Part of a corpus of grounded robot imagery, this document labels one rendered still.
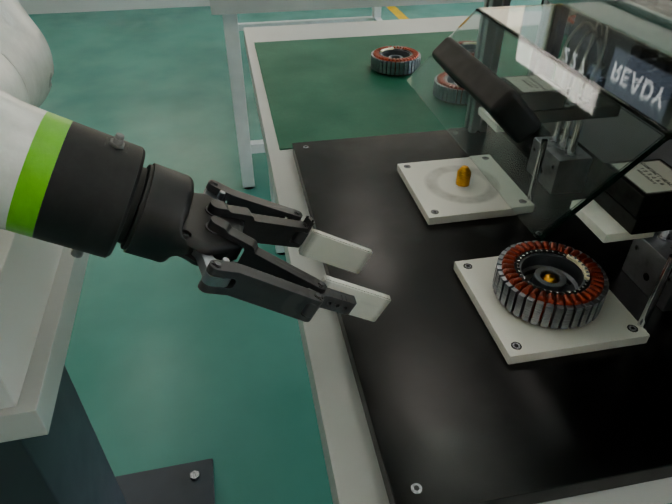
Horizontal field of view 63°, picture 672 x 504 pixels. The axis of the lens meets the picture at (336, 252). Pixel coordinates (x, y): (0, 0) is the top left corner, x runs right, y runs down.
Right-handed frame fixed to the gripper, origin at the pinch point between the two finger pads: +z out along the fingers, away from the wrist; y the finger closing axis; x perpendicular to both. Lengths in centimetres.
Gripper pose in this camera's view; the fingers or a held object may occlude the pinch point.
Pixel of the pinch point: (347, 275)
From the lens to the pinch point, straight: 52.3
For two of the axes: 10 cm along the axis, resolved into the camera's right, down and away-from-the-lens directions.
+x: 4.9, -7.4, -4.5
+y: 1.9, 6.0, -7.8
